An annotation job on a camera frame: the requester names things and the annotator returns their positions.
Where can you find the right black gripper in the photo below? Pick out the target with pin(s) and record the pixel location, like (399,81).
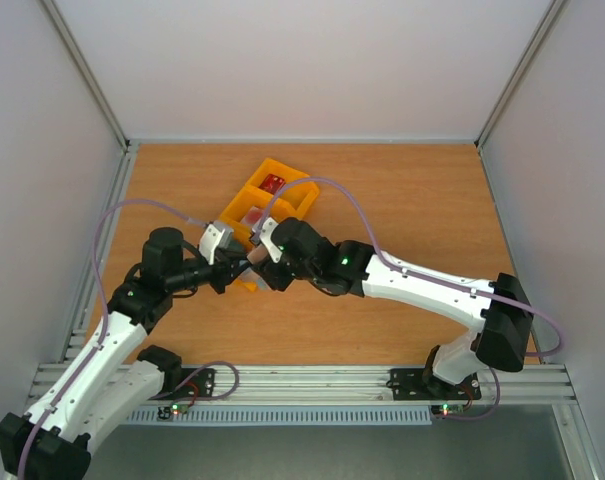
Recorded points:
(274,276)

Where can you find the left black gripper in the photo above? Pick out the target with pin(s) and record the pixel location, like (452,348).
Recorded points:
(225,259)

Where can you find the pink leather card holder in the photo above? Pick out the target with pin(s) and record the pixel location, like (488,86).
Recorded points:
(250,277)

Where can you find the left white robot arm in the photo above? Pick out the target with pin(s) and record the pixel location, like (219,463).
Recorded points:
(58,435)

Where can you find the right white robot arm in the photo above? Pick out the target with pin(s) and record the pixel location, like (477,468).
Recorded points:
(494,312)

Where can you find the pink circle card stack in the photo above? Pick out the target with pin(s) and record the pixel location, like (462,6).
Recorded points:
(253,215)

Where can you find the red card stack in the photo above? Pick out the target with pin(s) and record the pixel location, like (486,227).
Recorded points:
(272,183)

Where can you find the yellow three-compartment bin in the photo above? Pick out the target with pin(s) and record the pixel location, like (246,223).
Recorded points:
(295,202)

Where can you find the left small circuit board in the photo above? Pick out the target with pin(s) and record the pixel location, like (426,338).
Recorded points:
(168,413)

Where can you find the small circuit board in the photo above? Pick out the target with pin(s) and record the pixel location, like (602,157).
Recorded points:
(168,413)
(447,410)

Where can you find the right small circuit board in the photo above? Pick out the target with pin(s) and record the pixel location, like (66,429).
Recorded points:
(447,410)

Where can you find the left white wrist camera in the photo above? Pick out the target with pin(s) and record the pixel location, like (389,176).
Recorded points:
(217,234)

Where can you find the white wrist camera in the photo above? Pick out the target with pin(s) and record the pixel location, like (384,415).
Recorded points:
(264,246)
(217,234)

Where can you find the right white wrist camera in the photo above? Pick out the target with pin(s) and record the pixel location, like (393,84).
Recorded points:
(264,246)

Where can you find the aluminium front rail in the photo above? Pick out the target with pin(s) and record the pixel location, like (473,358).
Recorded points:
(365,385)

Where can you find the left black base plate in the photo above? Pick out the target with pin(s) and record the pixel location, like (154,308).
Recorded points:
(198,386)

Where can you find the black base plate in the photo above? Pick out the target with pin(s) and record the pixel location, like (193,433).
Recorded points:
(198,386)
(412,384)

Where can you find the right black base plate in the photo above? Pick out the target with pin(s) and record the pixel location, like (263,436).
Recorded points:
(412,384)

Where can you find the grey slotted cable duct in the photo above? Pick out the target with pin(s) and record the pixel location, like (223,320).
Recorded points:
(285,416)

